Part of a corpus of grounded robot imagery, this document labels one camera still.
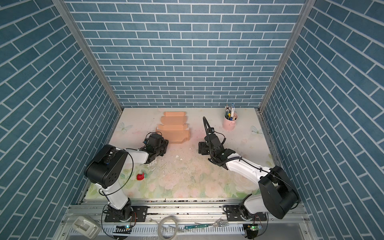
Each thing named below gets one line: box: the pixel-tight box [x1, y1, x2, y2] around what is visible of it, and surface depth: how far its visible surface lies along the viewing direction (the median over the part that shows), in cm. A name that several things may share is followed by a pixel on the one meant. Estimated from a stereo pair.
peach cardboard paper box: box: [156, 111, 191, 144], surface depth 114 cm
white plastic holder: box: [71, 215, 102, 240], surface depth 69 cm
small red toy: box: [136, 172, 145, 181], surface depth 86 cm
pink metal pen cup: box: [222, 112, 238, 131], surface depth 104 cm
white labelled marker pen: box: [230, 103, 235, 120], surface depth 101 cm
